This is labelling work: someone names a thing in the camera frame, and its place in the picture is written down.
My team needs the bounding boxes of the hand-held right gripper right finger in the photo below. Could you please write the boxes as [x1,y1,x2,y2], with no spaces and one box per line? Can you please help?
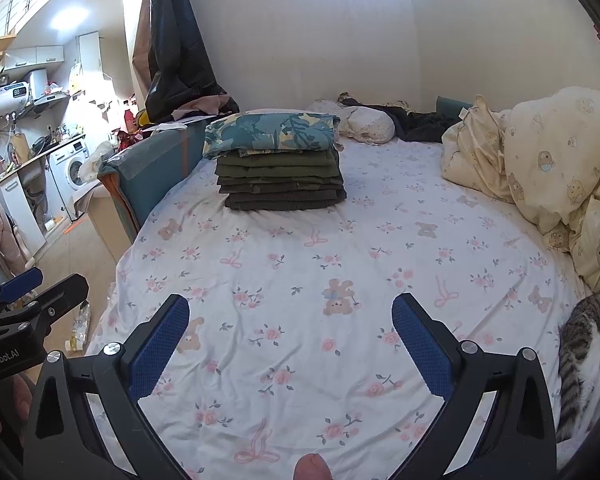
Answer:
[391,292,558,480]

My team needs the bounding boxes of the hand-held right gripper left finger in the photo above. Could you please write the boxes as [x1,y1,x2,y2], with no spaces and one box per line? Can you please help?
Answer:
[22,294,216,480]

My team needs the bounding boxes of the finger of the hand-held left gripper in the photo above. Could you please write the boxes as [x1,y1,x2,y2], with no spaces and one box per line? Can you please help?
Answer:
[0,267,45,311]
[10,274,90,343]

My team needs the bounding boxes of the stack of green pants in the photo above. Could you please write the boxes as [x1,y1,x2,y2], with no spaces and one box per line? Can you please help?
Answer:
[215,149,348,211]

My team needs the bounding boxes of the blue floral shorts pants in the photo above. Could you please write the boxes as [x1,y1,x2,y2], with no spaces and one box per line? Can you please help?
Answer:
[202,112,342,161]

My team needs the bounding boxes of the person's left hand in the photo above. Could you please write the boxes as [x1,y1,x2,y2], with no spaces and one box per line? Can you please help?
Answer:
[0,377,35,436]

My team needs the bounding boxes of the person's right hand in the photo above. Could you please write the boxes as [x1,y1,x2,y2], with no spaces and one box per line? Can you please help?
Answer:
[292,452,331,480]

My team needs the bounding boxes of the clear plastic bags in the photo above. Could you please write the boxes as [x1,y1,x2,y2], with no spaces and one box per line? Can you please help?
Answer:
[65,300,92,353]

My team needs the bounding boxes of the white washing machine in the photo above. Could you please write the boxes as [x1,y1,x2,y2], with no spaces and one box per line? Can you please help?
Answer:
[47,139,92,221]

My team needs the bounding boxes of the floral white bed sheet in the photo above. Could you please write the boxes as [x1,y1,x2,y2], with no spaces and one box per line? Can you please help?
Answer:
[82,105,593,480]

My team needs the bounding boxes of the teal upholstered bed end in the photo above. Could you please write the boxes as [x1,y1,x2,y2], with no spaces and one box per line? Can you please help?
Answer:
[97,122,218,243]

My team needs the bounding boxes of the tabby cat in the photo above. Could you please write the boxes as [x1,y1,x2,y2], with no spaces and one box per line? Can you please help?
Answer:
[555,290,600,443]

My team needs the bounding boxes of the white water heater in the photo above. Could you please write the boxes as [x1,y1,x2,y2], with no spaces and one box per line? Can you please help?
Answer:
[0,80,33,121]

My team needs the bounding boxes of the white upright appliance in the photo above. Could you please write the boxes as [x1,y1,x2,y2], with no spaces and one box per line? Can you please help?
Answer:
[25,69,50,101]

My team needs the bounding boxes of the dark crumpled clothes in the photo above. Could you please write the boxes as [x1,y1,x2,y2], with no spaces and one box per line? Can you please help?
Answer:
[337,92,461,143]

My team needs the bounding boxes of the cream bear print duvet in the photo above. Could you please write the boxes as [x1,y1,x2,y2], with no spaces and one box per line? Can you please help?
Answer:
[440,86,600,293]

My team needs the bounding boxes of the bear print pillow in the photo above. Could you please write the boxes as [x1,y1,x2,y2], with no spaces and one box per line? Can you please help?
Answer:
[307,99,397,146]

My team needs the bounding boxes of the teal cushion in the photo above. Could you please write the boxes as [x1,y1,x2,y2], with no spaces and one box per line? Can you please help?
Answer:
[436,95,476,121]

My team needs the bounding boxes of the brown hanging cover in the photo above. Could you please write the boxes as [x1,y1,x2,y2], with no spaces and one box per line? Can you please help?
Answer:
[131,0,156,96]

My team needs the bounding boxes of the black hanging garment cover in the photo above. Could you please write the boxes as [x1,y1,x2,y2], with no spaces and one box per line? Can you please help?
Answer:
[145,0,241,123]

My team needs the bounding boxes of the white wall cabinets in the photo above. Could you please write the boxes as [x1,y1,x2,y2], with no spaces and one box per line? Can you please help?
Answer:
[2,34,101,73]

